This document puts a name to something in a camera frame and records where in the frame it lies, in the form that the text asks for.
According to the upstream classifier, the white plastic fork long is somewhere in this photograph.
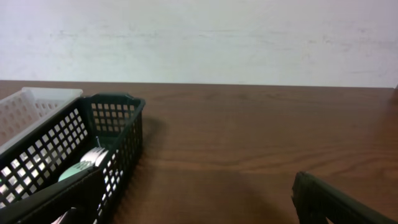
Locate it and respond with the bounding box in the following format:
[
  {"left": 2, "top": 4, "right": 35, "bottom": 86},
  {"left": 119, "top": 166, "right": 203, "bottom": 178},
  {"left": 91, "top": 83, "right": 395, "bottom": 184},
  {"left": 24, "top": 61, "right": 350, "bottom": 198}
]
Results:
[{"left": 80, "top": 147, "right": 106, "bottom": 166}]

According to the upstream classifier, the white plastic spoon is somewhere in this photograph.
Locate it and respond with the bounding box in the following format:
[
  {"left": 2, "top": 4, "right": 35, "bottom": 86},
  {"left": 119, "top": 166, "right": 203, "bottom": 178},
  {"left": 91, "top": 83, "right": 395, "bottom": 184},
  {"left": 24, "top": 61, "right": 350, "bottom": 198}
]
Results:
[{"left": 95, "top": 150, "right": 108, "bottom": 167}]

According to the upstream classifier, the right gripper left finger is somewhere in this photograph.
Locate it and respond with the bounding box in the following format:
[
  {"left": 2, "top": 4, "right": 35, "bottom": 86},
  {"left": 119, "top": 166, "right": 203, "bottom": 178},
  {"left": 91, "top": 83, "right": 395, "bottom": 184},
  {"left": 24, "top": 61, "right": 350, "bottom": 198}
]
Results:
[{"left": 1, "top": 167, "right": 104, "bottom": 223}]

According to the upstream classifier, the black plastic mesh basket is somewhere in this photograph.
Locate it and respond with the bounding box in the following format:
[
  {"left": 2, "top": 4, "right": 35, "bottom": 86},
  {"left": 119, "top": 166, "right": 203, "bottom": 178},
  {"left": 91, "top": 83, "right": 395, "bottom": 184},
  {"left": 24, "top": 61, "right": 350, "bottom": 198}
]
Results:
[{"left": 1, "top": 93, "right": 145, "bottom": 223}]

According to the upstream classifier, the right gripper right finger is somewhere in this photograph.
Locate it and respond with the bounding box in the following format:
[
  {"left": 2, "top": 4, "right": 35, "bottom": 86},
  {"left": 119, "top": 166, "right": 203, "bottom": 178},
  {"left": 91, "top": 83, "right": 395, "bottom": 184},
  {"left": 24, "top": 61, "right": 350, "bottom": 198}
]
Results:
[{"left": 292, "top": 172, "right": 397, "bottom": 224}]

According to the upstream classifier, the pale green plastic fork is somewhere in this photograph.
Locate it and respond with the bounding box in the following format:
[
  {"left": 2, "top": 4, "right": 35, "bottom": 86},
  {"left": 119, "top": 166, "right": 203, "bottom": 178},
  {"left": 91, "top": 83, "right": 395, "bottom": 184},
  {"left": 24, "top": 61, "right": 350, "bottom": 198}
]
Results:
[{"left": 58, "top": 161, "right": 93, "bottom": 182}]

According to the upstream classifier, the clear plastic mesh basket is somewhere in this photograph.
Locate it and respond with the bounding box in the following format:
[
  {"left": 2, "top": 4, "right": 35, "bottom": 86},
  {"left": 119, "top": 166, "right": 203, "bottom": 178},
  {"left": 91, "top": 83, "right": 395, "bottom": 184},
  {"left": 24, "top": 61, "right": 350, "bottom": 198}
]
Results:
[{"left": 1, "top": 87, "right": 83, "bottom": 152}]

